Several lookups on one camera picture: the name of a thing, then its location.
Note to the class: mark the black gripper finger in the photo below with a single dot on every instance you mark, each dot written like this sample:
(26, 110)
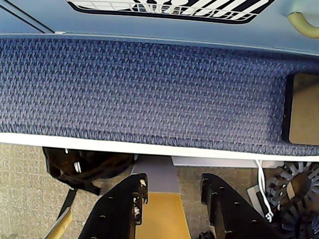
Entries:
(114, 214)
(231, 219)

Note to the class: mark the gray floor box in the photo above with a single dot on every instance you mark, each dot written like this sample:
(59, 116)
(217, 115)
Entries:
(254, 196)

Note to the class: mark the yellow flat board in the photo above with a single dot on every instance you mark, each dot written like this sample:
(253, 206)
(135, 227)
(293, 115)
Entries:
(162, 216)

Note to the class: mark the black backpack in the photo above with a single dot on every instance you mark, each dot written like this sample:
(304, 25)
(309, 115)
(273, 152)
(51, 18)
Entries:
(94, 166)

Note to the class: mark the tan wooden stick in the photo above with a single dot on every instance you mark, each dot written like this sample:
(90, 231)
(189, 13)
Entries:
(61, 225)

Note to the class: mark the gray desk leg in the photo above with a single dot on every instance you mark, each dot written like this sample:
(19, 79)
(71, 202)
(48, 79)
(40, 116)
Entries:
(157, 174)

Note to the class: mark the white under-desk panel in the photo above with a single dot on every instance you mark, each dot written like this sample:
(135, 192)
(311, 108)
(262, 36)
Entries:
(211, 161)

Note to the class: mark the blue woven floor mat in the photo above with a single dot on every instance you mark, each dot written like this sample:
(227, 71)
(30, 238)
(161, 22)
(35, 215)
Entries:
(149, 94)

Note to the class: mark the black flat glossy panel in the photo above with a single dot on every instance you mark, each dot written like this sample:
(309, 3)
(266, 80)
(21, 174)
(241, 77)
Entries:
(306, 109)

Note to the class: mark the blue toy kitchen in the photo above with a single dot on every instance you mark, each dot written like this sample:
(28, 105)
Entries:
(149, 30)

